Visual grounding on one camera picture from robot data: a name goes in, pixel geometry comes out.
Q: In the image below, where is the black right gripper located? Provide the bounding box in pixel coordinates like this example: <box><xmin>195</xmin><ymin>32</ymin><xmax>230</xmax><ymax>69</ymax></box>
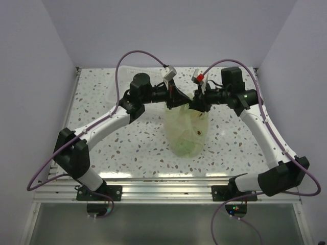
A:
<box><xmin>187</xmin><ymin>82</ymin><xmax>230</xmax><ymax>113</ymax></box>

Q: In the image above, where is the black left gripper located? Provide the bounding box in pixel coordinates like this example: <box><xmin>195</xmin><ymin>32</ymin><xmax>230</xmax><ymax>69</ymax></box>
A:
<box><xmin>142</xmin><ymin>79</ymin><xmax>192</xmax><ymax>110</ymax></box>

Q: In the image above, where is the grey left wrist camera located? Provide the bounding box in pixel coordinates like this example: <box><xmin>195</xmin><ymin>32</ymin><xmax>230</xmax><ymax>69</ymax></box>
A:
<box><xmin>161</xmin><ymin>65</ymin><xmax>177</xmax><ymax>88</ymax></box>

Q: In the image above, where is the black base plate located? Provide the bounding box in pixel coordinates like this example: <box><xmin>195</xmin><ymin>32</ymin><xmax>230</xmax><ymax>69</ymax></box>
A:
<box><xmin>74</xmin><ymin>185</ymin><xmax>123</xmax><ymax>202</ymax></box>
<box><xmin>211</xmin><ymin>185</ymin><xmax>252</xmax><ymax>202</ymax></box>

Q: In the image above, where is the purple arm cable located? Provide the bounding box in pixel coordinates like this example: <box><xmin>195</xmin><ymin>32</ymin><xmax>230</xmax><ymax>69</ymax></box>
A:
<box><xmin>27</xmin><ymin>50</ymin><xmax>169</xmax><ymax>220</ymax></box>
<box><xmin>201</xmin><ymin>59</ymin><xmax>321</xmax><ymax>245</ymax></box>

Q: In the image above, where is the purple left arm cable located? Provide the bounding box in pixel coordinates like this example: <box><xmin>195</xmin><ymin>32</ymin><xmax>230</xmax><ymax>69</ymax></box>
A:
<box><xmin>27</xmin><ymin>50</ymin><xmax>169</xmax><ymax>220</ymax></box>

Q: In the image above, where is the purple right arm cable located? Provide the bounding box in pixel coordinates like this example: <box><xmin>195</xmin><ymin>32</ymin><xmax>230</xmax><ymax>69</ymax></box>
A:
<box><xmin>201</xmin><ymin>59</ymin><xmax>321</xmax><ymax>245</ymax></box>

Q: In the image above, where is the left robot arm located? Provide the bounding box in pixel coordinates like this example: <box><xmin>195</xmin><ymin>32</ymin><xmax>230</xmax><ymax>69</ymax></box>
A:
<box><xmin>54</xmin><ymin>73</ymin><xmax>191</xmax><ymax>201</ymax></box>

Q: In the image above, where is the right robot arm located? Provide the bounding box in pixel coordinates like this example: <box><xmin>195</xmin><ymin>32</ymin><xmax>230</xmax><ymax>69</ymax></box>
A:
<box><xmin>190</xmin><ymin>67</ymin><xmax>310</xmax><ymax>201</ymax></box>

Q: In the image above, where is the aluminium rail frame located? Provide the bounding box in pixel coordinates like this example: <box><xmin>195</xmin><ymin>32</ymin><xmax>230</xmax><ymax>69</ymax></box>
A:
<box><xmin>19</xmin><ymin>66</ymin><xmax>314</xmax><ymax>245</ymax></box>

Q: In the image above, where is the white plastic mesh basket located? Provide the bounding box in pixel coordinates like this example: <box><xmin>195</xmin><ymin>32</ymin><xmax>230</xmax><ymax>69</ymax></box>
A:
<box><xmin>108</xmin><ymin>65</ymin><xmax>177</xmax><ymax>103</ymax></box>

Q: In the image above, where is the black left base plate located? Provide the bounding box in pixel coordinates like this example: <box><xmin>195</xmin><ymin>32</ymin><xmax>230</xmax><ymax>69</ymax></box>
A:
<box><xmin>74</xmin><ymin>185</ymin><xmax>123</xmax><ymax>202</ymax></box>

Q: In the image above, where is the light green avocado plastic bag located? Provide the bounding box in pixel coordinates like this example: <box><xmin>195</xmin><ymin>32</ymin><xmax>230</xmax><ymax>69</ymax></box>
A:
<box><xmin>163</xmin><ymin>104</ymin><xmax>209</xmax><ymax>158</ymax></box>

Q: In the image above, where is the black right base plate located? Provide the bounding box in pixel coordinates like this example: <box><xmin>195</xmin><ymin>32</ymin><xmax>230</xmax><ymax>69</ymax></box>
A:
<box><xmin>211</xmin><ymin>185</ymin><xmax>252</xmax><ymax>202</ymax></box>

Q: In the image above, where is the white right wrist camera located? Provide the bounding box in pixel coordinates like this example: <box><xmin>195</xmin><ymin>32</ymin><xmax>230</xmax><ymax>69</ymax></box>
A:
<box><xmin>192</xmin><ymin>69</ymin><xmax>208</xmax><ymax>94</ymax></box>

